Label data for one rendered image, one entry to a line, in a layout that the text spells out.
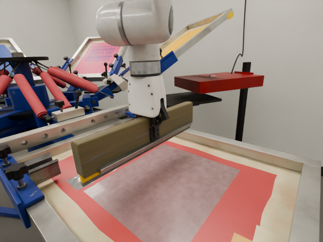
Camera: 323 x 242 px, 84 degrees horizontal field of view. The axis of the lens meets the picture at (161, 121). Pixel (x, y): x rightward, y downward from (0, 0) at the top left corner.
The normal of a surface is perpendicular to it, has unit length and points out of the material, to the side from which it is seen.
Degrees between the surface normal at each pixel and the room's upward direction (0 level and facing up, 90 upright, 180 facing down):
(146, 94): 89
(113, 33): 119
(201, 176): 0
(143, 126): 90
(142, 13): 79
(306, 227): 0
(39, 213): 0
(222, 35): 90
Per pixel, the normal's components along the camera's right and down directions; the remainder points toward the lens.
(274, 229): -0.04, -0.94
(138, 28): -0.23, 0.66
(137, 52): -0.32, 0.33
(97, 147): 0.76, 0.18
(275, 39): -0.64, 0.29
